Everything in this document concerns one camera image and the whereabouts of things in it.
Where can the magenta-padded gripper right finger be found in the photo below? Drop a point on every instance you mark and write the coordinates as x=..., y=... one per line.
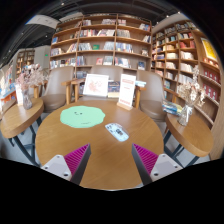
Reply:
x=146, y=160

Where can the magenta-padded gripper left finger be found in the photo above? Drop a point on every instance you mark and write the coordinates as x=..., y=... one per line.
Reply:
x=76, y=160

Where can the green blob-shaped mouse pad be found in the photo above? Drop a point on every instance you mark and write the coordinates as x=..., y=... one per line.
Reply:
x=81, y=116

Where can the round wooden side table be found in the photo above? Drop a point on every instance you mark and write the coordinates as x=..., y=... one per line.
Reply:
x=190, y=135
x=20, y=117

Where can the stack of blue magazines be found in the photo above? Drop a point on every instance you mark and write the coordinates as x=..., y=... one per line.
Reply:
x=171, y=108

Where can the glass vase with dried flowers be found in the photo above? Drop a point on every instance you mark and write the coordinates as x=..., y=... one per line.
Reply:
x=185, y=115
x=26, y=100

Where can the white sign in wooden stand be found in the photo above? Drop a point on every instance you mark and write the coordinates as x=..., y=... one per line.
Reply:
x=127, y=88

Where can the light blue book stack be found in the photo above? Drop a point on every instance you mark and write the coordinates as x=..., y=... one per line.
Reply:
x=140, y=83

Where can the white framed flower picture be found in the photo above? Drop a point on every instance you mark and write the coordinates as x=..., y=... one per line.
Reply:
x=96, y=85

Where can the dark book with yellow band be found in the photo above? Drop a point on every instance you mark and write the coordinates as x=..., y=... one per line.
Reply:
x=113, y=87

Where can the small white table sign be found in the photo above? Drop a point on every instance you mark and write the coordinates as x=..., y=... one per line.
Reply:
x=19, y=96

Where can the colourful book display rack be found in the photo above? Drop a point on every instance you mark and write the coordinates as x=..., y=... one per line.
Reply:
x=6, y=85

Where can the curved wooden bookshelf unit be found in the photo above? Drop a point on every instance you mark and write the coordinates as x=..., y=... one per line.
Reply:
x=173, y=56

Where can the distant wooden bookshelf unit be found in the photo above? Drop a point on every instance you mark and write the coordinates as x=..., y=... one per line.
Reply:
x=26, y=60

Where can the wide wooden bookshelf unit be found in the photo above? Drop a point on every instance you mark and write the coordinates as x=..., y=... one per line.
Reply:
x=100, y=45

